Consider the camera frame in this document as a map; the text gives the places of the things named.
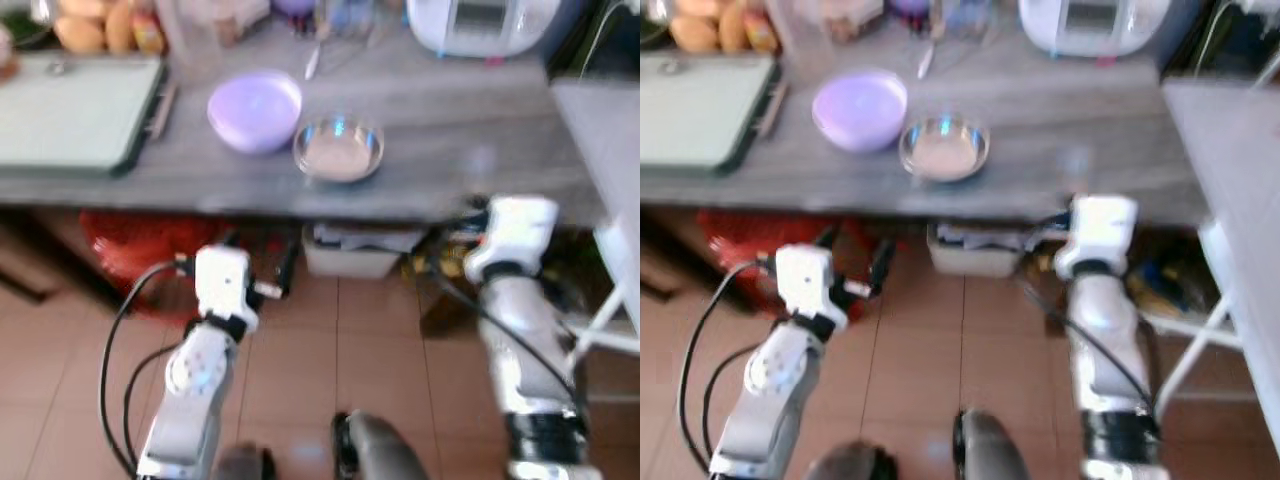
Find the brown wooden stick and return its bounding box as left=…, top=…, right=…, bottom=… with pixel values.
left=757, top=80, right=792, bottom=140
left=147, top=82, right=180, bottom=142

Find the grey robot right leg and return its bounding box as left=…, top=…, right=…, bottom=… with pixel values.
left=332, top=409, right=433, bottom=480
left=953, top=408, right=1033, bottom=480

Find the white plastic box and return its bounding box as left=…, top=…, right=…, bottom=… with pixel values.
left=302, top=224, right=428, bottom=280
left=924, top=221, right=1043, bottom=279

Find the red plastic bag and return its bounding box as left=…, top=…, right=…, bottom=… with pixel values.
left=79, top=209, right=301, bottom=323
left=696, top=208, right=901, bottom=323

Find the shiny steel bowl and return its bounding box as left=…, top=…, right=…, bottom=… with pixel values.
left=292, top=114, right=386, bottom=185
left=897, top=114, right=992, bottom=185

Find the white metal frame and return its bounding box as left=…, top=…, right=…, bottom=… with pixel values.
left=572, top=224, right=641, bottom=359
left=1148, top=220, right=1263, bottom=406

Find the white cutting board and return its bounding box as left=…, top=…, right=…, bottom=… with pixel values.
left=640, top=52, right=782, bottom=175
left=0, top=54, right=167, bottom=178

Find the clear plastic container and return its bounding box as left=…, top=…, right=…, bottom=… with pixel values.
left=775, top=0, right=886, bottom=71
left=155, top=0, right=271, bottom=71

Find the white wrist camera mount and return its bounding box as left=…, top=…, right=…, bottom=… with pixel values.
left=1054, top=193, right=1142, bottom=281
left=192, top=244, right=263, bottom=323
left=774, top=242, right=853, bottom=323
left=464, top=194, right=561, bottom=283

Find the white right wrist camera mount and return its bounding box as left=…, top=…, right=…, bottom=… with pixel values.
left=464, top=194, right=561, bottom=283
left=1054, top=193, right=1142, bottom=281

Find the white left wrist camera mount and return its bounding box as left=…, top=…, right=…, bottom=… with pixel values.
left=774, top=242, right=853, bottom=323
left=192, top=244, right=263, bottom=323

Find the purple plastic bowl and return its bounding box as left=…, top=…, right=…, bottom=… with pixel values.
left=206, top=69, right=304, bottom=156
left=811, top=69, right=910, bottom=155

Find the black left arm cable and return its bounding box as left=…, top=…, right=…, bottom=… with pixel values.
left=677, top=258, right=773, bottom=473
left=98, top=258, right=193, bottom=475

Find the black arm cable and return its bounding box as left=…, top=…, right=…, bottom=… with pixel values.
left=428, top=268, right=583, bottom=403
left=677, top=258, right=773, bottom=473
left=98, top=258, right=193, bottom=475
left=1018, top=283, right=1161, bottom=411

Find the white rice cooker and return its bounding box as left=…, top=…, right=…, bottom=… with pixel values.
left=406, top=0, right=564, bottom=60
left=1017, top=0, right=1173, bottom=60

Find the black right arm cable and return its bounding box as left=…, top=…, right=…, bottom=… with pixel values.
left=1018, top=283, right=1161, bottom=411
left=428, top=268, right=583, bottom=403

